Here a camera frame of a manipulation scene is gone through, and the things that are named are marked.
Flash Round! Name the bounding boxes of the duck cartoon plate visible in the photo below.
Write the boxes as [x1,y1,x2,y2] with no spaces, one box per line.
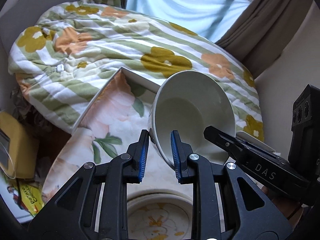
[127,190,193,239]

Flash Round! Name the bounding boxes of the white ribbed bowl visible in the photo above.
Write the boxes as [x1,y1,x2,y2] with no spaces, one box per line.
[148,70,236,168]

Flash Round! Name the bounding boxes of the person's right hand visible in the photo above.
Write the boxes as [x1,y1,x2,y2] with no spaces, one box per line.
[261,186,304,229]

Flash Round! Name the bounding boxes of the cream floral tablecloth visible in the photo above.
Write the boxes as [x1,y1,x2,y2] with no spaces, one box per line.
[42,70,192,203]

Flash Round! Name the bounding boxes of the white rectangular tray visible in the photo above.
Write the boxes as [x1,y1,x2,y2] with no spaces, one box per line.
[68,69,159,158]

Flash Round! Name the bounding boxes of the potato chips bag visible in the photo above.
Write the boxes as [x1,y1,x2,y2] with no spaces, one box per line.
[6,179,44,217]

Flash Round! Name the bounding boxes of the yellow container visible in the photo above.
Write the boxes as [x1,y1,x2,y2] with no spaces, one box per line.
[1,111,39,179]

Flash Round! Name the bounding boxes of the floral striped quilt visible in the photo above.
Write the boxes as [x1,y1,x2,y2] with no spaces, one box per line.
[8,0,264,140]

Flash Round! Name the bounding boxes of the brown curtain right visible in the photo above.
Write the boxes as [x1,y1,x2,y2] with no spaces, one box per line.
[216,0,313,78]

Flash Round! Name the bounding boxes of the light blue sheer curtain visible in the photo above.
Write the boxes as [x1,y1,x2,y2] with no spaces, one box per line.
[126,0,250,42]

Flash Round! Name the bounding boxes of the grey headboard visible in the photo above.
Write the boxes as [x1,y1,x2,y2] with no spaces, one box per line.
[0,0,91,53]

